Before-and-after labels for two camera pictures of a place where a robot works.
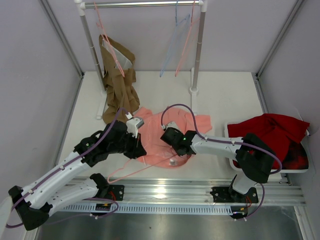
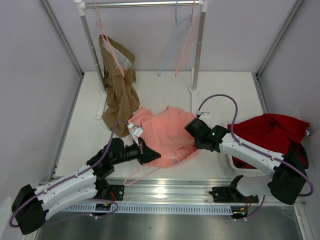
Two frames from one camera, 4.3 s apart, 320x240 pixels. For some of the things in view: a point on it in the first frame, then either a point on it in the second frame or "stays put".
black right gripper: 179,154 -> 197,144
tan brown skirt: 119,75 stays put
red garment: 287,137 stays put
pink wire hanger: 135,173 -> 141,176
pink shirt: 158,152 stays put
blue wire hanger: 180,26 stays put
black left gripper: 137,150 -> 145,154
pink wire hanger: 193,27 stays put
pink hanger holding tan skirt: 107,39 stays put
